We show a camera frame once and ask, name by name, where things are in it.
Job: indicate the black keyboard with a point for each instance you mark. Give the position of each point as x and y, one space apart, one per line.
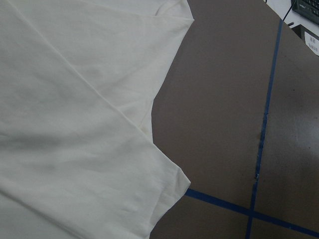
309 9

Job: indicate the cream long-sleeve printed shirt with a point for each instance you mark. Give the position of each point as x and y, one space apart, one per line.
78 79

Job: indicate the black box white label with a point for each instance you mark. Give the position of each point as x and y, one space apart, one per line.
309 38

